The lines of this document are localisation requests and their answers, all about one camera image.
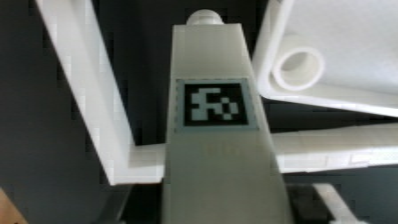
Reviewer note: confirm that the white front fence bar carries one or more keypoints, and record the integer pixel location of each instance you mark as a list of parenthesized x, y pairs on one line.
[(331, 150)]

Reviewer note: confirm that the white desk top tray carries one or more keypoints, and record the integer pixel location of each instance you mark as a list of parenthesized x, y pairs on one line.
[(326, 54)]

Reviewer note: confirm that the white left fence piece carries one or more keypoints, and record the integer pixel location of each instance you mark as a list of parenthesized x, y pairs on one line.
[(134, 163)]

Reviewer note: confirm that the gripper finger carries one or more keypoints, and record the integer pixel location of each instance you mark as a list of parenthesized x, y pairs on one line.
[(319, 205)]

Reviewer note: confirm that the white desk leg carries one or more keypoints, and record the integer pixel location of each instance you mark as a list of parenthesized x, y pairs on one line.
[(223, 182)]

